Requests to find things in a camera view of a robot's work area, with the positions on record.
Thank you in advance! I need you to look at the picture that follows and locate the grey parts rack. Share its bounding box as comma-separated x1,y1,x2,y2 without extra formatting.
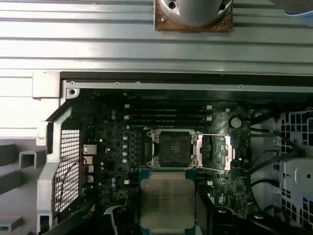
0,143,47,233

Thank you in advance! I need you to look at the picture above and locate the brown square base plate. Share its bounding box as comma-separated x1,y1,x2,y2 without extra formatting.
153,0,233,32

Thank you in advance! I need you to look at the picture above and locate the silver green CPU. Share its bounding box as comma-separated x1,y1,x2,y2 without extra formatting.
138,168,196,235

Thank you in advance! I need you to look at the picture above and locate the silver metal drive cage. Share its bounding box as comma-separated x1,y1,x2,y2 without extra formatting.
278,107,313,235

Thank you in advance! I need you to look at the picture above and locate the black RAM slot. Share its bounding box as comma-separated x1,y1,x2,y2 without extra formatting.
124,121,213,127
124,104,213,110
124,116,213,122
124,110,213,116

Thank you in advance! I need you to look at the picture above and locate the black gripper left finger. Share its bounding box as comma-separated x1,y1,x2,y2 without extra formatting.
66,188,140,235

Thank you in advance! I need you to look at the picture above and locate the green motherboard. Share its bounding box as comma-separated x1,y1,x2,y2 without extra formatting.
80,94,252,221

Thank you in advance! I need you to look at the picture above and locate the CPU socket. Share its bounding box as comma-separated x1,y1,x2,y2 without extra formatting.
146,128,200,170

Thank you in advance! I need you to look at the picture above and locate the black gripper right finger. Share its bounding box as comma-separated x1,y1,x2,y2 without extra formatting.
195,188,301,235

